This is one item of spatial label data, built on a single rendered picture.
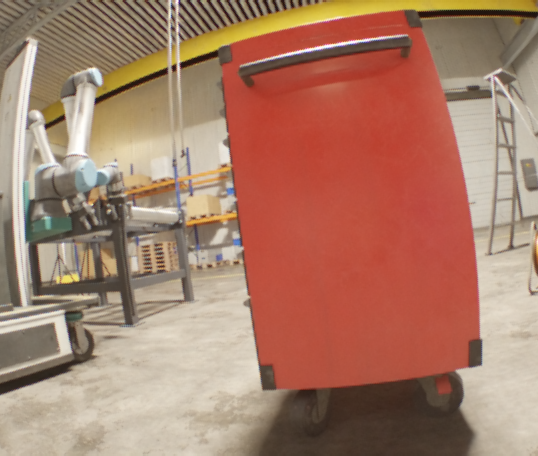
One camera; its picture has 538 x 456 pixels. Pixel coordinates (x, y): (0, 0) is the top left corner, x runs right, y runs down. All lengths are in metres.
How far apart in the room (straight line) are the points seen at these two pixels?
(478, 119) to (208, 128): 10.05
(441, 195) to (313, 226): 0.26
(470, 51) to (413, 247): 13.37
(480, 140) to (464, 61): 3.18
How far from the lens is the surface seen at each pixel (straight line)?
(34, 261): 3.38
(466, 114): 12.43
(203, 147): 12.62
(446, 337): 0.69
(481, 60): 13.86
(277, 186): 0.64
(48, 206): 1.65
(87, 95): 1.85
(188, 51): 9.87
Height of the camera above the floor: 0.47
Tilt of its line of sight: 3 degrees up
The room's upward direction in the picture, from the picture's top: 8 degrees counter-clockwise
